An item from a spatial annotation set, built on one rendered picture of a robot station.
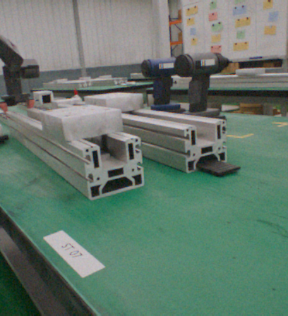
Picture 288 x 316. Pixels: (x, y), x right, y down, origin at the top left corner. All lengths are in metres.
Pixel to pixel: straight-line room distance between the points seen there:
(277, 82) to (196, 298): 2.09
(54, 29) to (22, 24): 1.19
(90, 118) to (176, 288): 0.35
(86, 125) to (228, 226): 0.29
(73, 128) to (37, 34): 12.50
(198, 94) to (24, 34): 12.13
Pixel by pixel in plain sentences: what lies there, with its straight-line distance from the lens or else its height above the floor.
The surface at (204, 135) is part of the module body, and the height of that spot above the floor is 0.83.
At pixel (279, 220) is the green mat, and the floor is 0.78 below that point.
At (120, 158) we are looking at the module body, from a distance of 0.55.
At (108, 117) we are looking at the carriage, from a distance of 0.58.
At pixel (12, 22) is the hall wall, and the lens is 12.87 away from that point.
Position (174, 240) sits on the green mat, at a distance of 0.39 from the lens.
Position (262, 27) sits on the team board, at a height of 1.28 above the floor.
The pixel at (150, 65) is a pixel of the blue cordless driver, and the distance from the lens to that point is 1.08.
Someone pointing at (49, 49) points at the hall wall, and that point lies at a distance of 13.11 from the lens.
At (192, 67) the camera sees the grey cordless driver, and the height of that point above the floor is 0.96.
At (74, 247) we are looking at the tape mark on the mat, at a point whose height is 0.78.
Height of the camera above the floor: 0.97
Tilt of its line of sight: 16 degrees down
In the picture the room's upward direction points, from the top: 5 degrees counter-clockwise
